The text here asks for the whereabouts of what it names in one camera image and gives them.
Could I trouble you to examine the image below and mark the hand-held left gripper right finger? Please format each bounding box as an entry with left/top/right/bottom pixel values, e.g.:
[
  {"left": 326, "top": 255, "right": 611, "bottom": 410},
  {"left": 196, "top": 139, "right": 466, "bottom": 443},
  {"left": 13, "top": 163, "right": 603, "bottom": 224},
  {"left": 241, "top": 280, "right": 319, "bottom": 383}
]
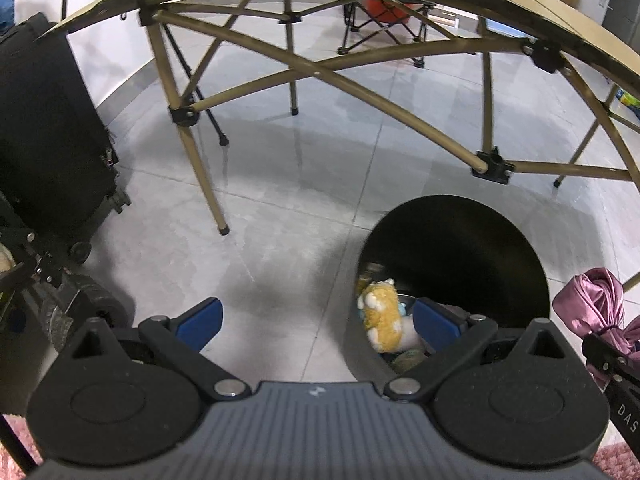
[{"left": 385, "top": 297, "right": 568, "bottom": 403}]

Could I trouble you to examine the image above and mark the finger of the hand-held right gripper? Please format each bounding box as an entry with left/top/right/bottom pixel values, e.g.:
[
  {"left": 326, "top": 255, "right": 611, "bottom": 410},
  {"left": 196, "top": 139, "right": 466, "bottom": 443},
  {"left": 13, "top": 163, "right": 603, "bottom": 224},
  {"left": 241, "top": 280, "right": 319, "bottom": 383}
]
[{"left": 581, "top": 316, "right": 640, "bottom": 386}]

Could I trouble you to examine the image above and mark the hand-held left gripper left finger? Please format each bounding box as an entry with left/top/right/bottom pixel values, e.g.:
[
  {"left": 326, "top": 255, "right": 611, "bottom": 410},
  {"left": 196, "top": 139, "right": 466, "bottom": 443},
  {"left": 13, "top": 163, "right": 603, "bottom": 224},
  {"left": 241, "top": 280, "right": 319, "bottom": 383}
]
[{"left": 74, "top": 296, "right": 251, "bottom": 402}]

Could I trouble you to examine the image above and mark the yellow plush toy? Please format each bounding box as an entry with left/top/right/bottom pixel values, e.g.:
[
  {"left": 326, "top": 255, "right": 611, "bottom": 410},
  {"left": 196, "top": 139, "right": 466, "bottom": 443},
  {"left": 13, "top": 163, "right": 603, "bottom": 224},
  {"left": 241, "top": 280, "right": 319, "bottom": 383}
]
[{"left": 356, "top": 279, "right": 426, "bottom": 353}]

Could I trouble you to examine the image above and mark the pink satin pouch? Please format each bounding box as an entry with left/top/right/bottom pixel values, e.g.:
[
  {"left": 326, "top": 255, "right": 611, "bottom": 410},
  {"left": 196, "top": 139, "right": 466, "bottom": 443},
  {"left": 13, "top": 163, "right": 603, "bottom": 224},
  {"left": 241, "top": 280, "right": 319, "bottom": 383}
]
[{"left": 552, "top": 267, "right": 640, "bottom": 391}]

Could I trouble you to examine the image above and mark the black round bin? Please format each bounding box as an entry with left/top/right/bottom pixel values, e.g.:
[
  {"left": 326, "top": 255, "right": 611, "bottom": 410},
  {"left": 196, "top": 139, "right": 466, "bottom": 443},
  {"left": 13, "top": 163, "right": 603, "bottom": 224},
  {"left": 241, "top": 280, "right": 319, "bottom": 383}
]
[{"left": 350, "top": 195, "right": 552, "bottom": 383}]

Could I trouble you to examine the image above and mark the pink fluffy rug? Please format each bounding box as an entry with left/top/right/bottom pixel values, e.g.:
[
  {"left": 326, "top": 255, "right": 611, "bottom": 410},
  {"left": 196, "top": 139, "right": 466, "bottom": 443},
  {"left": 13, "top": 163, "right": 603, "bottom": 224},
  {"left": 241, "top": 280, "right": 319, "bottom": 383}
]
[{"left": 0, "top": 410, "right": 640, "bottom": 480}]

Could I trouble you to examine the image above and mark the black tripod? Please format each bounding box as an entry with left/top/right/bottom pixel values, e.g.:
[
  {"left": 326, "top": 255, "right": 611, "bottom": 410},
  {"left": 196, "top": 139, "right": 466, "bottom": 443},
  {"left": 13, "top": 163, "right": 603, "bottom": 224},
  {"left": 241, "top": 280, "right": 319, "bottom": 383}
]
[{"left": 60, "top": 0, "right": 231, "bottom": 147}]

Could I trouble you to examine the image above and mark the black suitcase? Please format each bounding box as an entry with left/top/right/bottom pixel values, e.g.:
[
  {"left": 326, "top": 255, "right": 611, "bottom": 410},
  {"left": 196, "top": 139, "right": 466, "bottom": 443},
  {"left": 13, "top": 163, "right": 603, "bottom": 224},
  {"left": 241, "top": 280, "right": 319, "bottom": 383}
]
[{"left": 0, "top": 12, "right": 132, "bottom": 263}]

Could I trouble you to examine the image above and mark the black folding chair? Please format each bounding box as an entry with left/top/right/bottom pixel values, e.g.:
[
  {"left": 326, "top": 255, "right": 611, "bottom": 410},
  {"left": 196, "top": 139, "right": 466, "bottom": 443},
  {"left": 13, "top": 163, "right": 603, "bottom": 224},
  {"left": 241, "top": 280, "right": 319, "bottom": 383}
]
[{"left": 336, "top": 0, "right": 437, "bottom": 68}]

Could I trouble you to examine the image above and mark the grey refrigerator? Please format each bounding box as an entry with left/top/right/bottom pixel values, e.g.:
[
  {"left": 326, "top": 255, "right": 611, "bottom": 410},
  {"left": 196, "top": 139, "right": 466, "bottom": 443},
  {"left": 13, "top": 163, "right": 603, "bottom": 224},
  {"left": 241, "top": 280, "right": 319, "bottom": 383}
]
[{"left": 602, "top": 0, "right": 640, "bottom": 51}]

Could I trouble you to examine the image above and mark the black frame folding cart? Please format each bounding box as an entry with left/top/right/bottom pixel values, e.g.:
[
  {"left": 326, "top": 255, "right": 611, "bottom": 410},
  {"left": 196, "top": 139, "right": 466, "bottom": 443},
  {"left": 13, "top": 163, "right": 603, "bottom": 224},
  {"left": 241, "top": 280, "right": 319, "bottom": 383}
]
[{"left": 0, "top": 230, "right": 136, "bottom": 411}]

